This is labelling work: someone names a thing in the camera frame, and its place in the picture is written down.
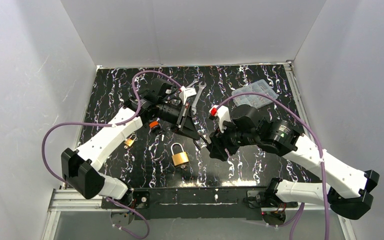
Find large brass padlock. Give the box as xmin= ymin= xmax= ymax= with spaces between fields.
xmin=170 ymin=142 xmax=189 ymax=167

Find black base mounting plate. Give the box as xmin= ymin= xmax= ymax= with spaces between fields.
xmin=101 ymin=186 xmax=286 ymax=220

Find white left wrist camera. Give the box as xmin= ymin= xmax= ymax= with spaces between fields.
xmin=178 ymin=86 xmax=197 ymax=104

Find orange black padlock with keys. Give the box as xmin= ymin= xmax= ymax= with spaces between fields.
xmin=148 ymin=120 xmax=166 ymax=141

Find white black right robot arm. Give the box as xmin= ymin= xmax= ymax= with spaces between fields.
xmin=207 ymin=104 xmax=380 ymax=220

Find large silver wrench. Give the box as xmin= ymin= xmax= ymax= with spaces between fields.
xmin=190 ymin=81 xmax=207 ymax=115

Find small brass padlock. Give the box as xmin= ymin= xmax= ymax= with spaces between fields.
xmin=123 ymin=133 xmax=137 ymax=149

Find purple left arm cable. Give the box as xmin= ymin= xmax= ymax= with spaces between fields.
xmin=41 ymin=70 xmax=183 ymax=240

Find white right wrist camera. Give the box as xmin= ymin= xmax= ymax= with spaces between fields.
xmin=209 ymin=105 xmax=231 ymax=133

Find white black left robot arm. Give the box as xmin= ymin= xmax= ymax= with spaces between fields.
xmin=61 ymin=78 xmax=200 ymax=200

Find small silver wrench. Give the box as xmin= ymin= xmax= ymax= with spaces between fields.
xmin=180 ymin=79 xmax=199 ymax=92

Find clear plastic screw box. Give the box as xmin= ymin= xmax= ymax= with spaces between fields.
xmin=231 ymin=79 xmax=278 ymax=109

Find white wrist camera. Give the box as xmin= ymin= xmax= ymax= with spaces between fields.
xmin=209 ymin=105 xmax=231 ymax=133
xmin=178 ymin=86 xmax=197 ymax=104

